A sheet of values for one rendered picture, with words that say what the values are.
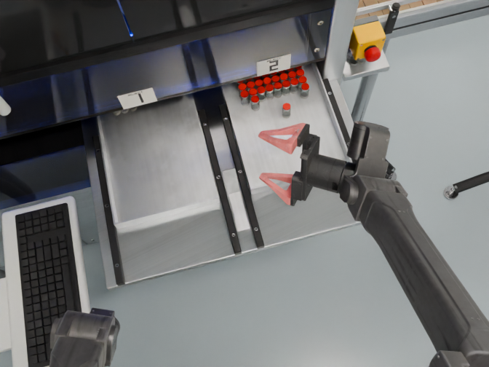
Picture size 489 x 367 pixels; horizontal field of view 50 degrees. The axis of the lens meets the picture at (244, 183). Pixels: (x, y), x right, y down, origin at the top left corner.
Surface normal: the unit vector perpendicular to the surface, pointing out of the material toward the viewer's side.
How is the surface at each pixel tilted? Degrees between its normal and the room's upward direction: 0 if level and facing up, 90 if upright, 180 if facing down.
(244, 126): 0
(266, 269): 0
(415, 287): 72
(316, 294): 0
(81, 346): 41
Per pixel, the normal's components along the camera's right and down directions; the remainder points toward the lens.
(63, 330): 0.17, -0.86
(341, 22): 0.25, 0.90
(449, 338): -0.97, -0.24
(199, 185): -0.04, -0.37
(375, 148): 0.15, 0.22
